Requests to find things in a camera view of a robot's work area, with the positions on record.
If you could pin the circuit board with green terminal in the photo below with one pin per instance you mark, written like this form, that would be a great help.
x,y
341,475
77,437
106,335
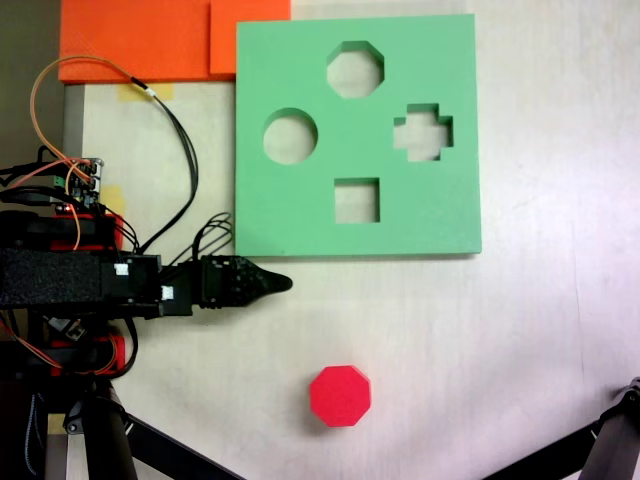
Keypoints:
x,y
87,192

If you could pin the thick black tripod leg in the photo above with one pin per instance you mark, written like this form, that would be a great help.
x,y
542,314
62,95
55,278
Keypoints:
x,y
615,440
105,440

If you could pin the red octagonal pillar block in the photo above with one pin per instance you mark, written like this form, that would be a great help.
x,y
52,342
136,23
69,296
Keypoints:
x,y
340,395

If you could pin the wide yellow tape strip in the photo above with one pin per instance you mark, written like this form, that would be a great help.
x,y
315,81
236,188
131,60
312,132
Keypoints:
x,y
165,92

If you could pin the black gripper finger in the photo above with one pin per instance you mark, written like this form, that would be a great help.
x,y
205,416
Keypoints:
x,y
265,282

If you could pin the large orange foam block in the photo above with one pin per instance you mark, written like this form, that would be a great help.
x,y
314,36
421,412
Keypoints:
x,y
135,40

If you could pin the green shape sorter board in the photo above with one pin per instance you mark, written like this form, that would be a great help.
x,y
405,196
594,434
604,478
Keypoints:
x,y
300,225

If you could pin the small yellow tape piece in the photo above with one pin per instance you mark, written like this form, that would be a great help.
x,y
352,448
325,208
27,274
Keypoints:
x,y
116,200

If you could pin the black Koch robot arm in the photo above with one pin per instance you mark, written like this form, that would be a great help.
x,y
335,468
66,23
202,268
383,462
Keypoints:
x,y
50,277

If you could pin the red and black table clamp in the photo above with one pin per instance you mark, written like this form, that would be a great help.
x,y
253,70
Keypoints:
x,y
117,350
117,230

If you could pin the black circuit board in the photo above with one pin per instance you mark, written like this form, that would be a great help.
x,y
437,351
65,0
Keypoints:
x,y
72,330

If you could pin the thin black tripod strut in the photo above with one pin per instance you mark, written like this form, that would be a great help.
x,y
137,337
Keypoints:
x,y
550,450
175,450

